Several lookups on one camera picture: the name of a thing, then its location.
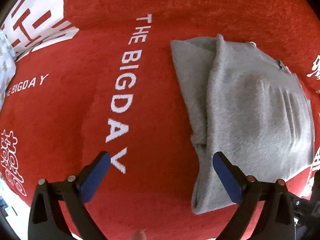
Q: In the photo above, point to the person's left hand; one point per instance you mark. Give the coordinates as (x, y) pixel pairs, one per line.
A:
(139, 235)

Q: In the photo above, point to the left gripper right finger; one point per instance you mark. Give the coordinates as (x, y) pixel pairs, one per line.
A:
(276, 220)

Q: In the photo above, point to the floral white bedsheet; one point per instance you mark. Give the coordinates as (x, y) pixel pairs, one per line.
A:
(7, 65)

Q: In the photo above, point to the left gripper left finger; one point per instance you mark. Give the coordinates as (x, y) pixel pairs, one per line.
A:
(46, 220)

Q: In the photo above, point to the grey sweatshirt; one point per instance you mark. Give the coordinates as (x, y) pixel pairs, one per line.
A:
(245, 104)

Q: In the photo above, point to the red blanket with white print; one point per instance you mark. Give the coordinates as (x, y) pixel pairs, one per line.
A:
(98, 75)

